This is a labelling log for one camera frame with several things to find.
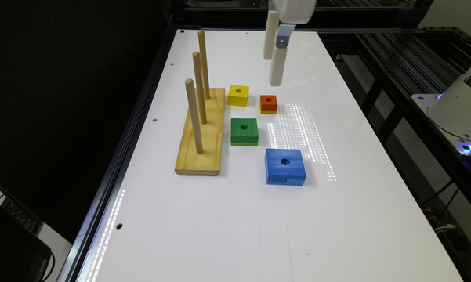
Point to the near wooden peg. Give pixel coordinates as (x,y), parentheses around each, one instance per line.
(194,118)

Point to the black aluminium frame rack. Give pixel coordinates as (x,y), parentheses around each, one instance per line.
(404,63)

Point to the wooden peg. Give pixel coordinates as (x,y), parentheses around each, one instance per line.
(194,118)
(204,63)
(200,88)

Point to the blue wooden block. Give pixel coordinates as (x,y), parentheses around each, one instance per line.
(284,167)

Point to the green wooden block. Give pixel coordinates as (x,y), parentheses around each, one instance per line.
(244,132)

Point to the wooden peg base board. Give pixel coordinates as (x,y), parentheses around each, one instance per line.
(188,161)

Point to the orange wooden block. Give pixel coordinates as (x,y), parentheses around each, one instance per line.
(268,104)

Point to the black monitor corner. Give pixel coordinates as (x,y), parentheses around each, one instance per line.
(23,257)

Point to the yellow wooden block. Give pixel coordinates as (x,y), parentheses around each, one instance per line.
(238,95)

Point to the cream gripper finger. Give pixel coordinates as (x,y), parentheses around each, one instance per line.
(270,32)
(278,51)

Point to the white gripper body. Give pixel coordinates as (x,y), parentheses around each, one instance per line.
(293,11)

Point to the middle wooden peg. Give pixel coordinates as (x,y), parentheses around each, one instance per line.
(200,88)

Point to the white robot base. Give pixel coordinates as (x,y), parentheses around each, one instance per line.
(450,112)

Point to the far wooden peg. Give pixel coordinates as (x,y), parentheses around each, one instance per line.
(204,63)

